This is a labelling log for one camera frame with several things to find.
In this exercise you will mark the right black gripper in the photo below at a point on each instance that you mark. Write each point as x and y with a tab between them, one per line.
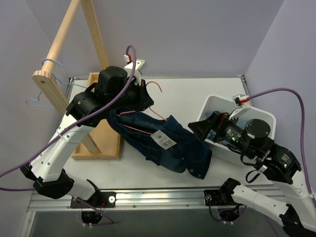
215	121

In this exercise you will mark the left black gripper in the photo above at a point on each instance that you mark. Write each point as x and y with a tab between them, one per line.
143	96

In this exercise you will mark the dark blue denim skirt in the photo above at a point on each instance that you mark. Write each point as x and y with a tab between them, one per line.
164	142

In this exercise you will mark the light blue wire hanger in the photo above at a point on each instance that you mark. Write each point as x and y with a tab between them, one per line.
48	84

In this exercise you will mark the light blue denim skirt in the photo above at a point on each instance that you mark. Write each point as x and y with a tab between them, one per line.
227	133

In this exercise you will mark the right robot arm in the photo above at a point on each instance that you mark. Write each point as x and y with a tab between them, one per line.
297	215

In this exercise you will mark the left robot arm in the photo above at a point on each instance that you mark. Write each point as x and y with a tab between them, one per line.
116	88

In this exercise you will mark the white plastic basket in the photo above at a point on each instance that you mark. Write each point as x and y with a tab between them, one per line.
225	105

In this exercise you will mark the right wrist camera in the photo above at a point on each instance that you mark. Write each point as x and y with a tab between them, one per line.
242	105

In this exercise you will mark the aluminium mounting rail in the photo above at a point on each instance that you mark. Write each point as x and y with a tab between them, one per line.
132	199

